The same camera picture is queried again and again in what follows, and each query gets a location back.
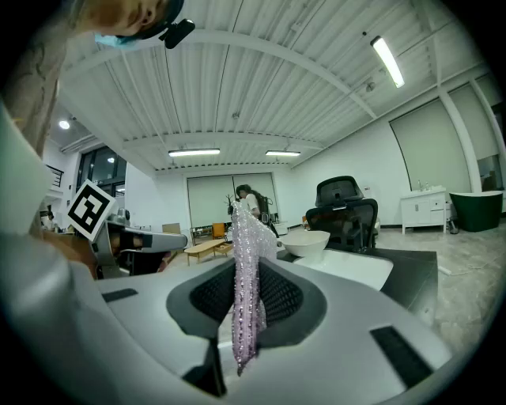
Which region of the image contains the person's face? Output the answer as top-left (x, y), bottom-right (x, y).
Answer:
top-left (85, 0), bottom-right (186, 40)

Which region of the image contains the white cabinet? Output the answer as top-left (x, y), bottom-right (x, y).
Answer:
top-left (399, 188), bottom-right (448, 235)

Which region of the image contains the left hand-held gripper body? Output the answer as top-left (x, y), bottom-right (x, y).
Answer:
top-left (66, 178), bottom-right (189, 280)

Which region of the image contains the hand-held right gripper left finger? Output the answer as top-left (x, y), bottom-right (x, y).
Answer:
top-left (96, 259), bottom-right (238, 397)

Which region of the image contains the black head camera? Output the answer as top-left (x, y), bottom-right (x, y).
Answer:
top-left (157, 18), bottom-right (197, 51)

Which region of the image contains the person's brown printed shirt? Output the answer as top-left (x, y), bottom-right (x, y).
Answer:
top-left (2, 0), bottom-right (96, 159)

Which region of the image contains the large white bowl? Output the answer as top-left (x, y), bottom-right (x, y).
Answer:
top-left (279, 230), bottom-right (331, 258)

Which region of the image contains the person's left forearm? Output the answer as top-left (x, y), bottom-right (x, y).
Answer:
top-left (39, 229), bottom-right (98, 280)

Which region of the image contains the blue face mask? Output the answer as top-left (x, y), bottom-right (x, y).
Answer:
top-left (93, 32), bottom-right (153, 51)

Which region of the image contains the wooden coffee table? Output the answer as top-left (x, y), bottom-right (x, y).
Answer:
top-left (183, 238), bottom-right (234, 266)

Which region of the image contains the dark glass window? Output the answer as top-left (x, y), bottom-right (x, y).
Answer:
top-left (76, 145), bottom-right (128, 199)

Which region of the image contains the dark green bathtub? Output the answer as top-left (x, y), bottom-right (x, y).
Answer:
top-left (449, 190), bottom-right (505, 233)

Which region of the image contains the black office chair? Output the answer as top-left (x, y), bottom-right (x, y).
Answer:
top-left (304, 176), bottom-right (380, 254)

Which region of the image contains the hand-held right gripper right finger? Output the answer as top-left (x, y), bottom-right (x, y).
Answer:
top-left (218, 255), bottom-right (455, 405)

